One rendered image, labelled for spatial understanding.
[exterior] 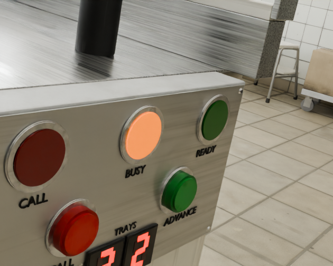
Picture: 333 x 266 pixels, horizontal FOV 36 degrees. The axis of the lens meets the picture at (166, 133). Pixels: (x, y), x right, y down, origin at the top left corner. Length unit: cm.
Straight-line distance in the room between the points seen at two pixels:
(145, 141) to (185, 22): 17
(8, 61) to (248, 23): 19
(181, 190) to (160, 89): 8
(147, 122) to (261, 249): 162
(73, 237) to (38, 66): 11
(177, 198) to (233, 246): 152
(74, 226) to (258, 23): 22
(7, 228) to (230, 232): 172
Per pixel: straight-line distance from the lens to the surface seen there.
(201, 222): 44
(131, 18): 51
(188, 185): 38
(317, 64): 400
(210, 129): 39
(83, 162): 30
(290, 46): 413
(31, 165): 27
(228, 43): 44
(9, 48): 39
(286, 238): 205
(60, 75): 33
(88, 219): 31
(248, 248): 190
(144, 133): 32
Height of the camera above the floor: 92
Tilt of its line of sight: 19 degrees down
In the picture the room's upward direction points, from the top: 11 degrees clockwise
